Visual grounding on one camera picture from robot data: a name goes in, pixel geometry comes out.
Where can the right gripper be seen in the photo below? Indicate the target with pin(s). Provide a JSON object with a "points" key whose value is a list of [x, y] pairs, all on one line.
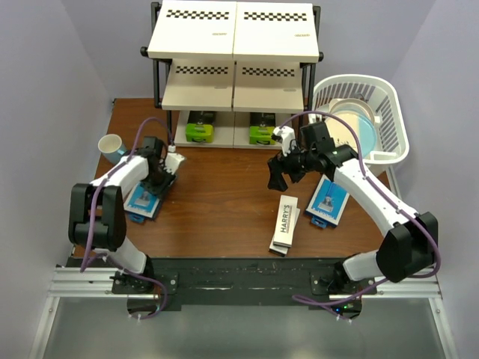
{"points": [[276, 164]]}

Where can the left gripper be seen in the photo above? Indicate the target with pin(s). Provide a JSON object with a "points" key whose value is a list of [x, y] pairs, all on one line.
{"points": [[161, 190]]}

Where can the blue booklet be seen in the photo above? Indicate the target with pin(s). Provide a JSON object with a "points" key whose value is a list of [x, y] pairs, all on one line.
{"points": [[141, 205]]}

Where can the white Harry's razor box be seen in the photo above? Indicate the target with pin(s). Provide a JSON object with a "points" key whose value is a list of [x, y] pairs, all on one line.
{"points": [[287, 217]]}

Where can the blue razor package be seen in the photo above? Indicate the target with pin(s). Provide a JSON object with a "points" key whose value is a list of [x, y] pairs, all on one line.
{"points": [[327, 203]]}

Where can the black green razor package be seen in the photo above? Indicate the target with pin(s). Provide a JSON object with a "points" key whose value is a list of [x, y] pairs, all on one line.
{"points": [[261, 126]]}

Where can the black green razor box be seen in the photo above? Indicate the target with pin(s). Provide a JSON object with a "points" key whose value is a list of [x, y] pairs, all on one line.
{"points": [[200, 126]]}

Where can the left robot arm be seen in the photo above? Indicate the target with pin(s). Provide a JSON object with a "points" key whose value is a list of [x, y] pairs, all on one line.
{"points": [[97, 219]]}

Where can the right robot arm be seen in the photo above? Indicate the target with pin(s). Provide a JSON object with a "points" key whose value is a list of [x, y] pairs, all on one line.
{"points": [[410, 239]]}

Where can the white three-tier shelf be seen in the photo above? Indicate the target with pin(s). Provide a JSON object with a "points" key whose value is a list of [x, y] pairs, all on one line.
{"points": [[233, 58]]}

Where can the blue ceramic mug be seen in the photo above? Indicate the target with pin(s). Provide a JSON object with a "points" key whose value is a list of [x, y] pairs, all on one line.
{"points": [[112, 148]]}

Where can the beige and blue plate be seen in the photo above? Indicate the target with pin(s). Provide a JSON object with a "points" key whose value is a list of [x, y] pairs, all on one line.
{"points": [[357, 114]]}

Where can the white plastic basket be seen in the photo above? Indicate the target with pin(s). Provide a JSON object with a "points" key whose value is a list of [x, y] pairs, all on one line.
{"points": [[392, 145]]}

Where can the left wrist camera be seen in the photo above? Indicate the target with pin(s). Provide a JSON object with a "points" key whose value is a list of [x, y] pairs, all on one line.
{"points": [[173, 160]]}

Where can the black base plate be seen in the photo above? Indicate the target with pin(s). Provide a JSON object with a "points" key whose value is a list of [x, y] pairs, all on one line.
{"points": [[246, 282]]}

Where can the aluminium rail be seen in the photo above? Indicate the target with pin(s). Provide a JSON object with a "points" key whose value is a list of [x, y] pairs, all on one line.
{"points": [[231, 308]]}

